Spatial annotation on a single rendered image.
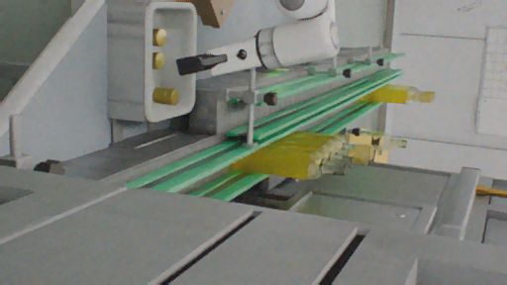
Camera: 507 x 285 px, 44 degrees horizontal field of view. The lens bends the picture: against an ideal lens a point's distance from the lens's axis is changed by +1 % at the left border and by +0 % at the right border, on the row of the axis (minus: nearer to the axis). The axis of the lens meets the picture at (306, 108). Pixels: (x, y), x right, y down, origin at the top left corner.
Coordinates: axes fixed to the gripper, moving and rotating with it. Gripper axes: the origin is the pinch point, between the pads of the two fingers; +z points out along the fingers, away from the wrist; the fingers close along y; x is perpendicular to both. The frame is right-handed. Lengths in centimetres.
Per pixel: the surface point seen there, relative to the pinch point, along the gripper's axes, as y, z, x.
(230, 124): 17.7, 4.6, -14.6
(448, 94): 607, 39, -93
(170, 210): -75, -40, -8
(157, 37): -0.9, 5.8, 6.5
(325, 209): 28.3, -9.3, -39.4
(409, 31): 609, 69, -15
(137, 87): -8.0, 8.0, -2.0
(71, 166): -23.1, 13.3, -12.4
